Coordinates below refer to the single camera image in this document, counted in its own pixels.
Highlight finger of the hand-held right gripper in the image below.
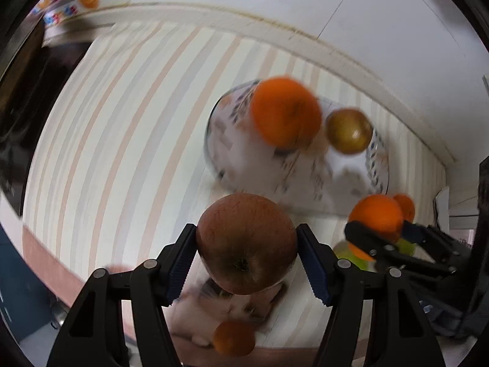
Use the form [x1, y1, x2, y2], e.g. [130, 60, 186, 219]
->
[345, 221, 400, 261]
[402, 222, 459, 261]

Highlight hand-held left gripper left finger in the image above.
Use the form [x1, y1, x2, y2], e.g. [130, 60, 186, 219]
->
[46, 224, 197, 367]

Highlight large orange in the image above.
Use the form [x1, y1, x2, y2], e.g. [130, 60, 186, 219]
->
[250, 77, 322, 150]

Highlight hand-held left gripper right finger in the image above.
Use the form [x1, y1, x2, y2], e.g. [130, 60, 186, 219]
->
[296, 223, 447, 367]

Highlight striped cat print mat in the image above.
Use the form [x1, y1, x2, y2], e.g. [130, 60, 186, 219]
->
[22, 21, 447, 360]

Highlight blue cabinet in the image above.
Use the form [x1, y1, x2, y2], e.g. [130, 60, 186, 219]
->
[0, 222, 58, 333]

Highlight medium orange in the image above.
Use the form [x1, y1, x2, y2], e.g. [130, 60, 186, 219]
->
[348, 194, 404, 243]

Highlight brown-green apple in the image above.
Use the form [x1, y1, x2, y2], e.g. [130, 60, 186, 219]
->
[325, 109, 374, 155]

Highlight red-brown apple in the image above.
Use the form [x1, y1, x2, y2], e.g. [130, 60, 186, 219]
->
[196, 194, 299, 295]

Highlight small orange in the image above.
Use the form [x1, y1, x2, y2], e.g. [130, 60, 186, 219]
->
[213, 320, 256, 357]

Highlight patterned oval plate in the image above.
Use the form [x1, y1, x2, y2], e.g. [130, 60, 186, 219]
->
[204, 78, 390, 215]

